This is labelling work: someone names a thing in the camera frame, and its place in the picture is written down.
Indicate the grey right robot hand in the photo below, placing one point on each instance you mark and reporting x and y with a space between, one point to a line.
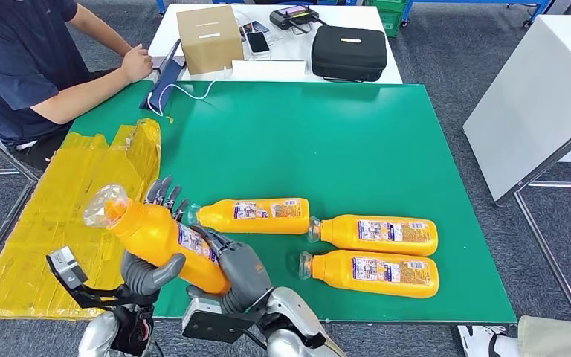
243 273

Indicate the black smartphone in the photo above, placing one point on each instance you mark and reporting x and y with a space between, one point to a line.
258 43

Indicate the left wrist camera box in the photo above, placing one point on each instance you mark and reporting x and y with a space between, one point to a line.
66 268

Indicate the blue metal rack frame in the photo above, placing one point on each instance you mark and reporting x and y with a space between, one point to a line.
406 14

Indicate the person's right hand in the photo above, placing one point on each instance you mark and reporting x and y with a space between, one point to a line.
137 63

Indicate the white rectangular table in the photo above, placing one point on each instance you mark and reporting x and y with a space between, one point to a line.
300 54

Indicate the person's leg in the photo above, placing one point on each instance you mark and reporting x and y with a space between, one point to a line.
561 340

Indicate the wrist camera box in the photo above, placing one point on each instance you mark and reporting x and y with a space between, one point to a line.
66 268
202 308

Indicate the orange bottle with clear cap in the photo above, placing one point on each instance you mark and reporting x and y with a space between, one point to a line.
261 217
335 273
152 236
344 234

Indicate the black remote controller with screen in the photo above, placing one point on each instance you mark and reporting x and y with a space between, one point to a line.
293 17

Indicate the black zippered carry case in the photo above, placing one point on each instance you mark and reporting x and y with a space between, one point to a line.
347 54

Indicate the brown cardboard box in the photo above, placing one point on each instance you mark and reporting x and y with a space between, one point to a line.
209 44

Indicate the person's left forearm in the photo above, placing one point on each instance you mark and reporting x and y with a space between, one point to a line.
101 32

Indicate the person's right forearm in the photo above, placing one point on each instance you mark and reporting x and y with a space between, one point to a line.
78 96

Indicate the green plastic crate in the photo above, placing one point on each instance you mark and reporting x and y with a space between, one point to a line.
389 19

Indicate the yellow taped flattened cardboard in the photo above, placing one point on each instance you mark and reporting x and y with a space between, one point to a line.
44 207

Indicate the blue tablet case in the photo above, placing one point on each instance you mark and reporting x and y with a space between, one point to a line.
165 79

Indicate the white side table metal legs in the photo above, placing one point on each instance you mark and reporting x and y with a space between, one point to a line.
536 98

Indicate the printed photo card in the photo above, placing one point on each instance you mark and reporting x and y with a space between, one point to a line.
261 26
244 30

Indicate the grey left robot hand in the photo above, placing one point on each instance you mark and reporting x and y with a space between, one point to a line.
150 278

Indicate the person's foot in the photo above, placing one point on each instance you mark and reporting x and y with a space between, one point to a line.
477 340

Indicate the white flat box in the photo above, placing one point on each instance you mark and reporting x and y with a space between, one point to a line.
268 70

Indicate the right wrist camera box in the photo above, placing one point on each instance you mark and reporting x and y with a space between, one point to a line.
202 308

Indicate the person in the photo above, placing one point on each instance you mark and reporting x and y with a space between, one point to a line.
14 59

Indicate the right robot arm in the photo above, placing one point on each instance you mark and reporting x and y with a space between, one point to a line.
290 305

